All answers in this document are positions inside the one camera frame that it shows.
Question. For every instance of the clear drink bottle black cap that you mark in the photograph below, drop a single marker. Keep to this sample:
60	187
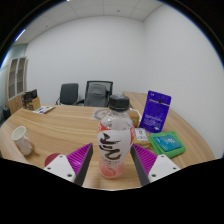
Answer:
115	146

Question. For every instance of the purple standing pouch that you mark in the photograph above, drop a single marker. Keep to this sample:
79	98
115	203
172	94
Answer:
155	111

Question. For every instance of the black mesh office chair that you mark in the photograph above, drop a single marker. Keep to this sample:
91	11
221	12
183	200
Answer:
96	95

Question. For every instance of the white mug with bear print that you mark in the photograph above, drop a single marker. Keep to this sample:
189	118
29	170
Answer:
21	140

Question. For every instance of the tan snack packet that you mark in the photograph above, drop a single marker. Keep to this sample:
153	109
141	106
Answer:
141	135

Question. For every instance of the black padded office chair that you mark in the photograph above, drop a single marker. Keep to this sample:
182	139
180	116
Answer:
68	93

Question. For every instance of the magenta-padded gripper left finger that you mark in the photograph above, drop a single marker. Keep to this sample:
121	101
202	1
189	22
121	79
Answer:
78	160

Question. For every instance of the white green brochure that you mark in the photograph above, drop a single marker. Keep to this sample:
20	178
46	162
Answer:
43	109

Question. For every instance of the blue flat packet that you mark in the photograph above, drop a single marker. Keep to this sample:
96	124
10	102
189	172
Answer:
166	142

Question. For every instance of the wooden cabinet with glass doors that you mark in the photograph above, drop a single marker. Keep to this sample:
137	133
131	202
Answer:
15	80

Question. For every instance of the wooden side desk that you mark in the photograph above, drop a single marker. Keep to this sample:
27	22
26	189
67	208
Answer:
135	98

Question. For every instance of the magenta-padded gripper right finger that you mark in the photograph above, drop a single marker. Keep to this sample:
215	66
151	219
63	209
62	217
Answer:
146	159

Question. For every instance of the green cloth pad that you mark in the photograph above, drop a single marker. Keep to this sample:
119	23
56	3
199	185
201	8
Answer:
173	153

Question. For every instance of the tan cardboard box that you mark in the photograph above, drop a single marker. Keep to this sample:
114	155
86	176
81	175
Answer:
35	105

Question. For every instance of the dark brown carton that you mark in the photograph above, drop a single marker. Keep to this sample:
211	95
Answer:
29	95

